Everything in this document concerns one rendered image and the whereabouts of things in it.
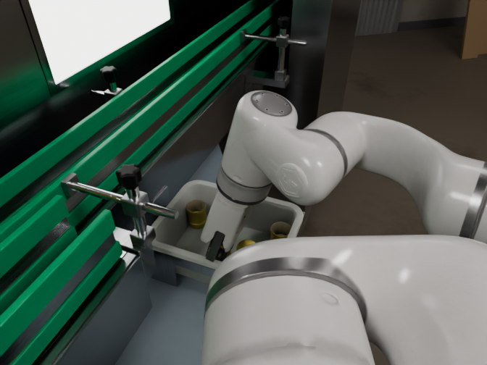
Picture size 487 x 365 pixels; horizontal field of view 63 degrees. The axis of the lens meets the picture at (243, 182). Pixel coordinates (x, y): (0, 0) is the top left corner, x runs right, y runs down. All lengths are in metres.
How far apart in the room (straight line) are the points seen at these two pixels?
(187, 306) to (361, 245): 0.46
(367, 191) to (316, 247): 1.87
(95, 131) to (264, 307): 0.57
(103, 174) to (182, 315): 0.25
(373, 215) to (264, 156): 1.56
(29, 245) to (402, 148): 0.45
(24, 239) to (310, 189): 0.34
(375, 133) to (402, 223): 1.50
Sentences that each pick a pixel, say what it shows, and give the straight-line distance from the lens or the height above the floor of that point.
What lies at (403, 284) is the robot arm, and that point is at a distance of 0.25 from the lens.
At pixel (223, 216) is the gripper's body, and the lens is 0.53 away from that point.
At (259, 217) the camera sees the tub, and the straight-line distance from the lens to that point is 0.72.
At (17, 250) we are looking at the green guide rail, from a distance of 0.53.
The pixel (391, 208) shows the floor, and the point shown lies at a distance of 2.04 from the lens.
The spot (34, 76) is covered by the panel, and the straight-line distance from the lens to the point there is 0.75.
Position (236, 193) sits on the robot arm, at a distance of 0.51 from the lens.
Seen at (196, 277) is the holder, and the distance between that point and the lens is 0.64.
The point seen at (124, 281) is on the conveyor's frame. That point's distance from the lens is 0.56.
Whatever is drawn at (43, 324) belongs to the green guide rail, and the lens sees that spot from 0.50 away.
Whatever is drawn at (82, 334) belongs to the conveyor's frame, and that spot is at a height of 0.87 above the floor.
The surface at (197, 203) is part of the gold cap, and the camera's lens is 0.74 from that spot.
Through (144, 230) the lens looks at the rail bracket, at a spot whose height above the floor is 0.91.
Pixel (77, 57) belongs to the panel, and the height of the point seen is 1.02.
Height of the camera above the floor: 1.30
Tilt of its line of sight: 39 degrees down
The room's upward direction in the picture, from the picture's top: straight up
